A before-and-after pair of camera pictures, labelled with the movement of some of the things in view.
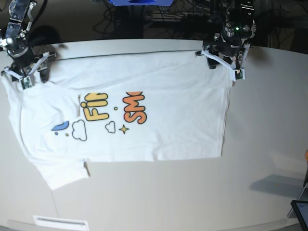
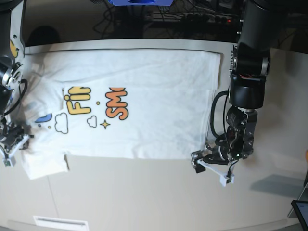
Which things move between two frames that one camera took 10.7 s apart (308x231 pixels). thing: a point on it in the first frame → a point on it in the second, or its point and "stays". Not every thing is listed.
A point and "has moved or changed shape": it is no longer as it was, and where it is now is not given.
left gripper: [22, 57] → [13, 133]
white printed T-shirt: [124, 107] has moved or changed shape
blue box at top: [120, 3] stays
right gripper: [227, 47] → [220, 155]
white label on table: [52, 223] stays
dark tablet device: [300, 208] stays
